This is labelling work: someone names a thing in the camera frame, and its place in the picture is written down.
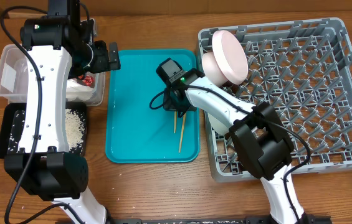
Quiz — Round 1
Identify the long wooden chopstick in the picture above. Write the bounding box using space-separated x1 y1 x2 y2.
173 111 178 134

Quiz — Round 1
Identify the red white wrapper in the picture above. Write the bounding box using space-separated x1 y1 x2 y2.
77 75 95 87

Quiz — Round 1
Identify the short wooden chopstick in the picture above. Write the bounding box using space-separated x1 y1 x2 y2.
178 114 186 153

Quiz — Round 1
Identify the pink rice bowl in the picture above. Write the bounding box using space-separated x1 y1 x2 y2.
202 52 228 86

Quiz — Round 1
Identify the large white plate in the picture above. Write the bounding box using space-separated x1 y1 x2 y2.
212 30 249 85

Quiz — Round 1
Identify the grey shallow bowl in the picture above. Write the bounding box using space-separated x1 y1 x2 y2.
207 113 230 135

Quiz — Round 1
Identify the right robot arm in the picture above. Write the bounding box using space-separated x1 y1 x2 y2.
156 58 307 223

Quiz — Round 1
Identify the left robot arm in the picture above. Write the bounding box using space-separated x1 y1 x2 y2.
4 0 120 223

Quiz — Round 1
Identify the clear plastic waste bin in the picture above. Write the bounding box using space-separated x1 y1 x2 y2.
0 44 105 106

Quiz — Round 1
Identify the grey dishwasher rack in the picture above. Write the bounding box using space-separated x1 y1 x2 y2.
196 17 352 183

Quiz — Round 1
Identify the teal serving tray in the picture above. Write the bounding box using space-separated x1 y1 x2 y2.
105 49 200 164

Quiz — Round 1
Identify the black rectangular tray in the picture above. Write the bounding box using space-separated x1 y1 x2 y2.
0 102 88 159

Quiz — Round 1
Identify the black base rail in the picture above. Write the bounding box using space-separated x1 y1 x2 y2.
114 215 333 224

